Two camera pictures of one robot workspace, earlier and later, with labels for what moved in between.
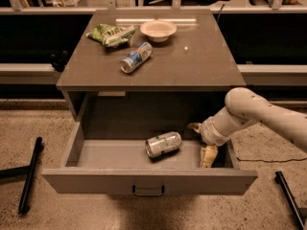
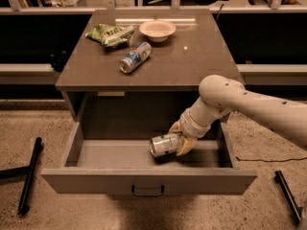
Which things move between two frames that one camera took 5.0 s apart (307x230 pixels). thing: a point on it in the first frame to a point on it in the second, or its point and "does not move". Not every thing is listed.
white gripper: (209, 132) to (191, 127)
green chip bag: (111, 35) does not move
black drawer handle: (148, 194) does not move
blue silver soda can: (137, 57) does not move
